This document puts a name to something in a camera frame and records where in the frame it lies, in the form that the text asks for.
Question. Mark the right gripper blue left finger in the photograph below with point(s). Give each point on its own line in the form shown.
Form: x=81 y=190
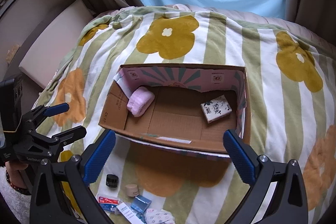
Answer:
x=49 y=203

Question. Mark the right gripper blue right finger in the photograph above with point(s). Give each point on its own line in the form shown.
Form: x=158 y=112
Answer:
x=288 y=203

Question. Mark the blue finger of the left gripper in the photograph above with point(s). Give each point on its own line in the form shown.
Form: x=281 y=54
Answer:
x=44 y=147
x=34 y=118

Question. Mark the black cream jar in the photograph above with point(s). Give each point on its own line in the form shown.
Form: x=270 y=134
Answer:
x=111 y=181

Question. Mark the dental floss box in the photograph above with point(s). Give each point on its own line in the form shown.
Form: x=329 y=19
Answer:
x=108 y=203

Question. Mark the white tall box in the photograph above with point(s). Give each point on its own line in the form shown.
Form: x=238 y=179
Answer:
x=130 y=216

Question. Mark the floral tissue pack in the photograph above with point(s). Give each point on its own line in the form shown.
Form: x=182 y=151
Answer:
x=216 y=109

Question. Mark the blue small box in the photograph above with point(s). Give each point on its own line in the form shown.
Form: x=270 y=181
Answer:
x=140 y=204

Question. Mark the left hand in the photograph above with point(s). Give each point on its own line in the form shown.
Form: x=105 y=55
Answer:
x=13 y=169

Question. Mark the white cushioned headboard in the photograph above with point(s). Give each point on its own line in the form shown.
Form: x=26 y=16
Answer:
x=56 y=40

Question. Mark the beige cream jar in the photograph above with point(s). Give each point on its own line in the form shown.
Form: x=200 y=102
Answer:
x=131 y=190

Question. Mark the white fuzzy sleeve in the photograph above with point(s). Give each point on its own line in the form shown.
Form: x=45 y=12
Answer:
x=17 y=202

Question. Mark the pink cardboard box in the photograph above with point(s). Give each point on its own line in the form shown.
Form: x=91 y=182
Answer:
x=175 y=120

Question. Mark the floral rolled cloth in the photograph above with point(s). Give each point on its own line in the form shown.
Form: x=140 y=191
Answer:
x=154 y=216

